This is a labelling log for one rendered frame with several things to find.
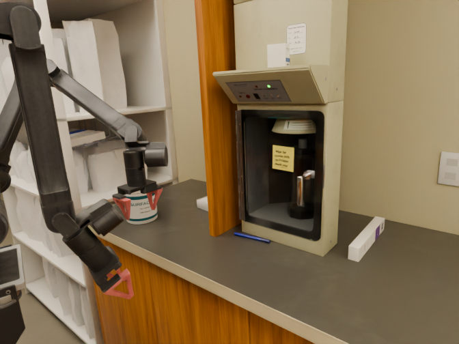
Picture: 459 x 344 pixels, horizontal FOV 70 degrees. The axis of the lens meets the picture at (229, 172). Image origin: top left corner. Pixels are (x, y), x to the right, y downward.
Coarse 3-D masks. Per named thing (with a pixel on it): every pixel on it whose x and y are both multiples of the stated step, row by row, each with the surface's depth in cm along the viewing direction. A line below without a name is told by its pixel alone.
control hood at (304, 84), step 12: (216, 72) 98; (228, 72) 95; (240, 72) 92; (252, 72) 90; (264, 72) 87; (276, 72) 85; (288, 72) 83; (300, 72) 82; (312, 72) 80; (324, 72) 86; (288, 84) 87; (300, 84) 85; (312, 84) 83; (324, 84) 86; (228, 96) 105; (300, 96) 90; (312, 96) 87; (324, 96) 87
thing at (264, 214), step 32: (256, 128) 106; (288, 128) 98; (320, 128) 92; (256, 160) 109; (320, 160) 94; (256, 192) 112; (288, 192) 103; (320, 192) 96; (256, 224) 115; (288, 224) 106; (320, 224) 99
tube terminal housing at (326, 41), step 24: (264, 0) 95; (288, 0) 90; (312, 0) 86; (336, 0) 85; (240, 24) 102; (264, 24) 97; (288, 24) 92; (312, 24) 88; (336, 24) 87; (240, 48) 104; (264, 48) 98; (312, 48) 89; (336, 48) 89; (336, 72) 91; (336, 96) 93; (336, 120) 96; (336, 144) 98; (336, 168) 101; (336, 192) 103; (336, 216) 106; (288, 240) 109; (336, 240) 109
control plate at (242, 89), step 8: (272, 80) 89; (232, 88) 100; (240, 88) 98; (248, 88) 97; (256, 88) 95; (264, 88) 93; (272, 88) 92; (280, 88) 90; (272, 96) 95; (280, 96) 93; (288, 96) 92
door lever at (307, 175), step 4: (304, 172) 98; (308, 172) 97; (300, 176) 94; (304, 176) 95; (308, 176) 97; (300, 180) 93; (300, 184) 94; (300, 188) 94; (300, 192) 95; (300, 196) 95; (300, 200) 95; (300, 204) 96
